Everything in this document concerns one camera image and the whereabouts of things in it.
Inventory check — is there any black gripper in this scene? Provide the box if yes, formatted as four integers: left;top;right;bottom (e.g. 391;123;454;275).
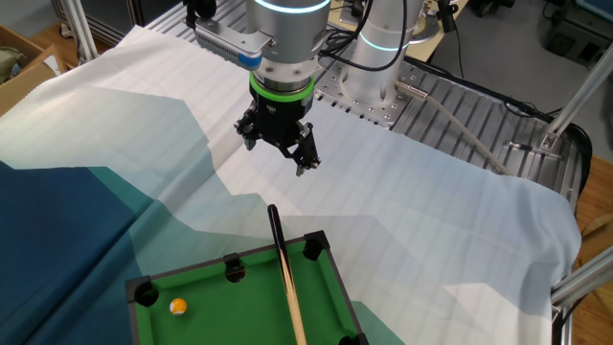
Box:
233;93;322;177

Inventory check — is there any wooden pool cue black butt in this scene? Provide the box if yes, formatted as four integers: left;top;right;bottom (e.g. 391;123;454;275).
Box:
266;203;308;345

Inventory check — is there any mini green pool table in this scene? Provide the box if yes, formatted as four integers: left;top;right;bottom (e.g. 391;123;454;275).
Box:
125;230;370;345

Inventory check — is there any blue white patterned cloth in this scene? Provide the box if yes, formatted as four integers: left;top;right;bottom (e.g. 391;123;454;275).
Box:
0;24;583;345

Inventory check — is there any brown cardboard box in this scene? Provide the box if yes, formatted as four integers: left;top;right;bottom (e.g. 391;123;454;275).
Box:
0;23;69;117

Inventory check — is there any olive green bag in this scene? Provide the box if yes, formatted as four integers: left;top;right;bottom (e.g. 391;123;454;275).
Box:
0;46;24;83

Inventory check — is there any green flange ring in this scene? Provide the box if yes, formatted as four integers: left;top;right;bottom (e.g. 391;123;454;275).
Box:
248;71;317;104

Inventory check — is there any silver wrist camera blue end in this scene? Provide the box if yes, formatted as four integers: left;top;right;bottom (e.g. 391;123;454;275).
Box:
193;17;278;72

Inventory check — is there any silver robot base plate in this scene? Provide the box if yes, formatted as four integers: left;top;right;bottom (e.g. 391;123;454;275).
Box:
313;56;430;129

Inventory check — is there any black coiled cable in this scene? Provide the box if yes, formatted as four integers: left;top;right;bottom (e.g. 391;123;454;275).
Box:
318;26;358;61

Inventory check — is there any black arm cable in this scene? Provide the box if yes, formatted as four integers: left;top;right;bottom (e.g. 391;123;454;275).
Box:
183;0;409;73

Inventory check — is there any beige hose metal connector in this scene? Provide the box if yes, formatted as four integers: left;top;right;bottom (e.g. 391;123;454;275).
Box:
395;80;514;176

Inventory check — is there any black clamp mount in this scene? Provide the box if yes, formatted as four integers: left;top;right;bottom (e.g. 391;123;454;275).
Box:
436;0;456;35

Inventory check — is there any aluminium frame post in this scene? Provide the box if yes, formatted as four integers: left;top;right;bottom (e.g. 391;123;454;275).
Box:
543;47;613;150
60;0;100;63

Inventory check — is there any small metal handle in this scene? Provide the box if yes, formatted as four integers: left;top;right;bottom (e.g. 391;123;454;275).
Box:
505;140;564;161

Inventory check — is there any aluminium frame rail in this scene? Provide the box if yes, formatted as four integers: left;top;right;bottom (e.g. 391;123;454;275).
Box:
550;246;613;345

